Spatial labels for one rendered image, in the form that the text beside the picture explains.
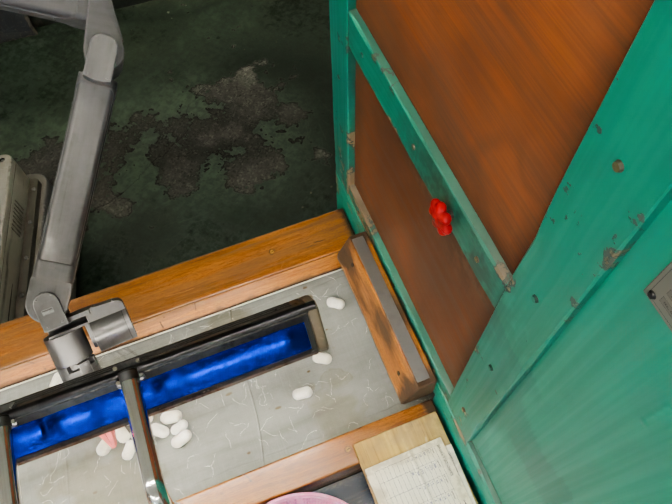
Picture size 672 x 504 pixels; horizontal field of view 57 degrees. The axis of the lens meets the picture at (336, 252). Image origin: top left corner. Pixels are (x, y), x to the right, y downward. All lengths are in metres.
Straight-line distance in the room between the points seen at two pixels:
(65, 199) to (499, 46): 0.68
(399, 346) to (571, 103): 0.64
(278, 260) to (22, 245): 0.89
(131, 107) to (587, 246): 2.25
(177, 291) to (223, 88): 1.45
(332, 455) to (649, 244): 0.74
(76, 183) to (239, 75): 1.65
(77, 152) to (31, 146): 1.60
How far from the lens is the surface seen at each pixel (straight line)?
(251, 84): 2.54
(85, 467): 1.18
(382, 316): 1.05
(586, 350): 0.56
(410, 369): 1.02
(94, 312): 1.02
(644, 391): 0.52
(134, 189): 2.33
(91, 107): 1.02
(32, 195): 1.97
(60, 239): 1.00
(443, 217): 0.67
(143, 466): 0.75
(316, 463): 1.08
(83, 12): 1.04
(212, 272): 1.21
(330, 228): 1.23
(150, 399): 0.82
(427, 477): 1.06
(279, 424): 1.12
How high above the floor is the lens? 1.82
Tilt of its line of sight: 62 degrees down
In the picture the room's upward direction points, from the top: 3 degrees counter-clockwise
